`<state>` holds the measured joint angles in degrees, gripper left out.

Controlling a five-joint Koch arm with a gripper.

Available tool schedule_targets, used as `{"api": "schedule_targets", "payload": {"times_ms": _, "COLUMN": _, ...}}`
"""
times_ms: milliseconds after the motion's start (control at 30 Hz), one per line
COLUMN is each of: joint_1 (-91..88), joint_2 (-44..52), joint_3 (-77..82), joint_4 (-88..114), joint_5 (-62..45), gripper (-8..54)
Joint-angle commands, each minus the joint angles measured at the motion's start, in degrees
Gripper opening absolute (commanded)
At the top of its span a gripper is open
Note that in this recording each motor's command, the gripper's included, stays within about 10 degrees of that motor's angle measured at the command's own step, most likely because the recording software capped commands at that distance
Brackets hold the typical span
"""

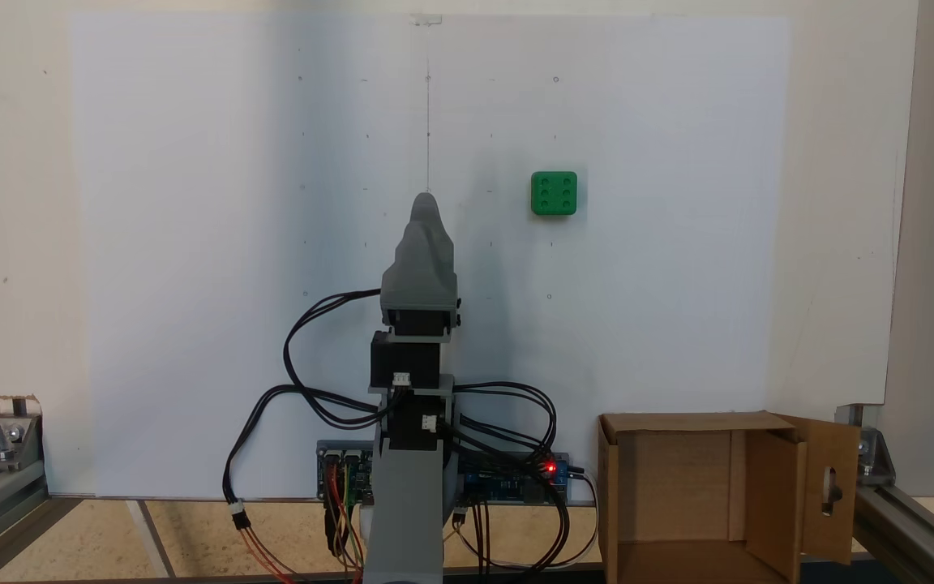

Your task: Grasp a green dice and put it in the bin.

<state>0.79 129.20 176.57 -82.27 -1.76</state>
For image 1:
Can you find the metal corner bracket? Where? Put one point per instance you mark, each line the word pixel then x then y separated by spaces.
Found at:
pixel 872 454
pixel 6 442

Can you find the large white paper sheet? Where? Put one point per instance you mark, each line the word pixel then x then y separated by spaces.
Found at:
pixel 191 243

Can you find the brown cardboard box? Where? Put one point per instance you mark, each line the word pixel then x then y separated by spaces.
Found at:
pixel 678 478

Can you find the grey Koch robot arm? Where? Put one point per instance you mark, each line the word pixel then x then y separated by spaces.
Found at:
pixel 406 503

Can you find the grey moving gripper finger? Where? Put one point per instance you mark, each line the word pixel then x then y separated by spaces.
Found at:
pixel 426 207

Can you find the blue board with red LED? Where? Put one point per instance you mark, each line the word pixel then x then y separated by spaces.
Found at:
pixel 507 487

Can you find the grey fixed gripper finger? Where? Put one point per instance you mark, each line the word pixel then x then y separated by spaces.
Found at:
pixel 422 255

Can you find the green dice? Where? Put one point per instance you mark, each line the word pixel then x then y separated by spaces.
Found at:
pixel 554 194

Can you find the clear tape strip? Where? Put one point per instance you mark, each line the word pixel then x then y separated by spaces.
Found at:
pixel 425 19

